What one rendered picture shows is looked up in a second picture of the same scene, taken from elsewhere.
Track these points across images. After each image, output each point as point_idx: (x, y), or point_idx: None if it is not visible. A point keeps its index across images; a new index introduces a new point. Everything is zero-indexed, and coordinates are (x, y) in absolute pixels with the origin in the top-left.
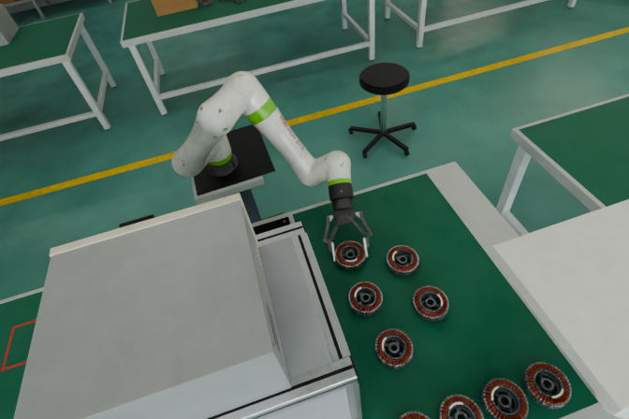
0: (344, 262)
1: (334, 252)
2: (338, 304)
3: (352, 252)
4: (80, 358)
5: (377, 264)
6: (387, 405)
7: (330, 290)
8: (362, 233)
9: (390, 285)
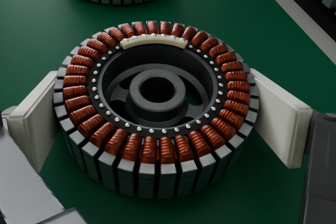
0: (192, 40)
1: (261, 83)
2: None
3: (141, 100)
4: None
5: (17, 74)
6: None
7: (242, 10)
8: (4, 145)
9: (7, 1)
